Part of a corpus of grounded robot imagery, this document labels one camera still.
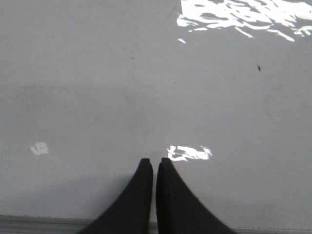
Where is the aluminium whiteboard frame rail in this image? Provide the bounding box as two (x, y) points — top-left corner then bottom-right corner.
(0, 215), (312, 234)

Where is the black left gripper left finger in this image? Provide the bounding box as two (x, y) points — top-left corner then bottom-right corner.
(79, 158), (153, 234)

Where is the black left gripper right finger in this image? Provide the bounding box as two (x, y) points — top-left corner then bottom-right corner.
(156, 158), (235, 234)

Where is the white whiteboard surface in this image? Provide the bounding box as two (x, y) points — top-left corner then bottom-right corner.
(0, 0), (312, 231)

